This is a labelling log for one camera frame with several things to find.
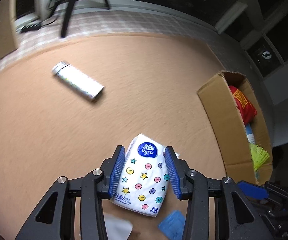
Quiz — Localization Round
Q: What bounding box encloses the yellow plastic shuttlecock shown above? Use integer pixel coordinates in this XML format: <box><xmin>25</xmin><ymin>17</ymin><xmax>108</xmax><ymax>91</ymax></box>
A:
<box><xmin>249</xmin><ymin>143</ymin><xmax>270</xmax><ymax>172</ymax></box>

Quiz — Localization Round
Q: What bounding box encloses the black power strip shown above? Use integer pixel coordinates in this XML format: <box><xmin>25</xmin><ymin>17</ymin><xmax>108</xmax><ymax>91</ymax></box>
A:
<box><xmin>21</xmin><ymin>22</ymin><xmax>42</xmax><ymax>33</ymax></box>

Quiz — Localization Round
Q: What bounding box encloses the white power adapter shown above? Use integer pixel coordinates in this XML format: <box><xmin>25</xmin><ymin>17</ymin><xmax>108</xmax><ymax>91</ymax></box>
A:
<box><xmin>104</xmin><ymin>213</ymin><xmax>133</xmax><ymax>240</ymax></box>

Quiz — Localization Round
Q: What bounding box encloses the patterned white lighter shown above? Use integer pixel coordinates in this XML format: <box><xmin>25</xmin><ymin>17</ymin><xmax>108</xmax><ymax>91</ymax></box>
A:
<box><xmin>51</xmin><ymin>61</ymin><xmax>105</xmax><ymax>101</ymax></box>

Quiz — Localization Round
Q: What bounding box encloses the brown cardboard box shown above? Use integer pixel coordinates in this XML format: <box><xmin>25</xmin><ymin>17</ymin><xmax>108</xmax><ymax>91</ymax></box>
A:
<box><xmin>197</xmin><ymin>71</ymin><xmax>273</xmax><ymax>185</ymax></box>

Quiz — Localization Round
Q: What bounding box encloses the red fabric bag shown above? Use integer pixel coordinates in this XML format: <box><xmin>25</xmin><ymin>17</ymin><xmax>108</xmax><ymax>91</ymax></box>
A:
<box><xmin>229</xmin><ymin>86</ymin><xmax>257</xmax><ymax>125</ymax></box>

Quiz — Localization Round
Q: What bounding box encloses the white blue lotion bottle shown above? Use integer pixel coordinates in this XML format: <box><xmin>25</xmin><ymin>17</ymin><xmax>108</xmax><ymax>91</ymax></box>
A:
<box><xmin>245</xmin><ymin>124</ymin><xmax>256</xmax><ymax>145</ymax></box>

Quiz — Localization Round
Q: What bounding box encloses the white tissue pack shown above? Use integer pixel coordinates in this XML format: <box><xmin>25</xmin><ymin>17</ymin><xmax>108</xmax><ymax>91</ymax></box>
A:
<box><xmin>112</xmin><ymin>134</ymin><xmax>169</xmax><ymax>217</ymax></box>

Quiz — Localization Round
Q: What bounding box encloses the blue plastic phone stand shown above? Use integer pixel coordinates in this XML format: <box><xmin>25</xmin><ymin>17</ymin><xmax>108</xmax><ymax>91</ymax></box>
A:
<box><xmin>158</xmin><ymin>210</ymin><xmax>185</xmax><ymax>240</ymax></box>

